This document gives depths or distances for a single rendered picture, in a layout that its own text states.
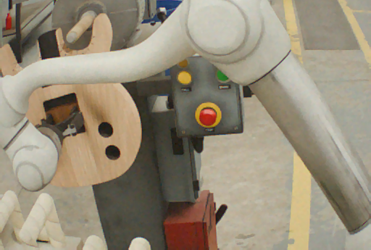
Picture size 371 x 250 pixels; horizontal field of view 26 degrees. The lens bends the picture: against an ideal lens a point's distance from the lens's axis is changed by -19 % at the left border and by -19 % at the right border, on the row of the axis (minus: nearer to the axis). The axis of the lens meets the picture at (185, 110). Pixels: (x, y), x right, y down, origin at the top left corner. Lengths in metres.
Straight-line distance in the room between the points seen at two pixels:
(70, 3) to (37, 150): 0.60
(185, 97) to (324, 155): 0.84
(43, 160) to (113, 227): 0.87
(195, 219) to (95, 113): 0.57
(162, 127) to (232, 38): 1.15
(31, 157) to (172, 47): 0.37
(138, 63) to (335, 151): 0.42
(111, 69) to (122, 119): 0.44
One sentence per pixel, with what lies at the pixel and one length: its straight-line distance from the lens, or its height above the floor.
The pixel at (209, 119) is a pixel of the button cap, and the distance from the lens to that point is 2.23.
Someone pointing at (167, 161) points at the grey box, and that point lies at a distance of 2.52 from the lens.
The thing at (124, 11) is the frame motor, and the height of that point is 1.25.
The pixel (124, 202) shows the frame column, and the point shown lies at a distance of 2.56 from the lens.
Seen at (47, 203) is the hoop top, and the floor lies 1.13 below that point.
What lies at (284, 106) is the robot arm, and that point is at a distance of 1.45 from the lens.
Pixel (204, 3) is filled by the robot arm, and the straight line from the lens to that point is 1.37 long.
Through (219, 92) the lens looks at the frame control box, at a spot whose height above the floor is 1.03.
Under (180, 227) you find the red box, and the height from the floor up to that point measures 0.60.
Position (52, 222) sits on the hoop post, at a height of 1.08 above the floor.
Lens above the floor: 1.66
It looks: 17 degrees down
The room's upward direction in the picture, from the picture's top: 6 degrees counter-clockwise
